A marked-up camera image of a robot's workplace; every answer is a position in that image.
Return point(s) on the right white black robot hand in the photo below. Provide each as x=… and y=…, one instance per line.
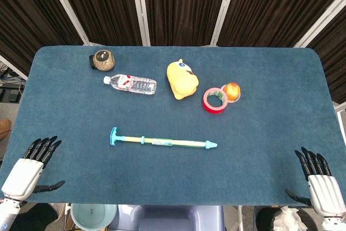
x=324, y=193

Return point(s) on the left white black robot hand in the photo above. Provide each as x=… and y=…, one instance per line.
x=23, y=177

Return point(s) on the yellow-teal toy water pump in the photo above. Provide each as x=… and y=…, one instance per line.
x=162, y=141

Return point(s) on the right lavender robot arm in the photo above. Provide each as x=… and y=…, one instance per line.
x=333, y=224

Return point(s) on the white crumpled paper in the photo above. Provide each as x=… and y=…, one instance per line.
x=287, y=218

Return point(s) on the black trash bin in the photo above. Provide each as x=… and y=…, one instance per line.
x=266, y=218

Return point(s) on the light blue plastic basin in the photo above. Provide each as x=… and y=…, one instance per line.
x=92, y=216

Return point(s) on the black equipment box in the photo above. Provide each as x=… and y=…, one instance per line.
x=10, y=94

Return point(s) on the white metal table leg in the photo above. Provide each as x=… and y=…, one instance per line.
x=240, y=218

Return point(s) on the dark brown curtain panel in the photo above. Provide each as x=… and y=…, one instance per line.
x=275, y=6
x=183, y=6
x=27, y=17
x=335, y=58
x=102, y=6

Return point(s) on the orange jelly cup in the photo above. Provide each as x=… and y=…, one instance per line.
x=232, y=91

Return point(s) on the round glass spice jar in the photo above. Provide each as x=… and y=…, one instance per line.
x=102, y=60

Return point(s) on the red tape roll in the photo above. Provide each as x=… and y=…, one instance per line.
x=213, y=101

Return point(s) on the clear plastic water bottle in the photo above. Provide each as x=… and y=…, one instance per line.
x=135, y=85

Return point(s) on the blue table cloth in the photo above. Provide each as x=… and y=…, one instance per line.
x=173, y=166

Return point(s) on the lavender robot torso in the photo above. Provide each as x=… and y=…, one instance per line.
x=175, y=217

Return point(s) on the yellow plush toy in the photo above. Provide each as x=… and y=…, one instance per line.
x=181, y=79

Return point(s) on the white metal partition post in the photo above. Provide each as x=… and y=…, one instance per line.
x=224, y=9
x=340, y=106
x=140, y=9
x=321, y=20
x=67, y=7
x=12, y=67

